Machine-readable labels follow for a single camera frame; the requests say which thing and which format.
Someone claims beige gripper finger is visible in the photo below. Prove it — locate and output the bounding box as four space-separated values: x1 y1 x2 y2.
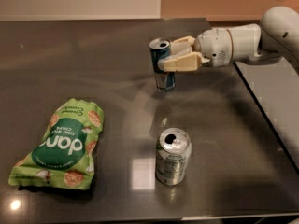
170 36 195 55
158 52 209 72

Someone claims blue silver redbull can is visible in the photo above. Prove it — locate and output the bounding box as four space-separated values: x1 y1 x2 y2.
149 38 175 91

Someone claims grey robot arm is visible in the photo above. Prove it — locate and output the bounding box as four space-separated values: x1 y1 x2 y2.
158 7 299 72

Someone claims silver soda can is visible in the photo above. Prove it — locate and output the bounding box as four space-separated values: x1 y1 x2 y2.
155 128 192 186

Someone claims grey side table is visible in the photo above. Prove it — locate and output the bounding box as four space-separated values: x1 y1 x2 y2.
235 58 299 169

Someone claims green rice chips bag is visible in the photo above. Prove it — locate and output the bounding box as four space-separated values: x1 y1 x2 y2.
8 98 104 190

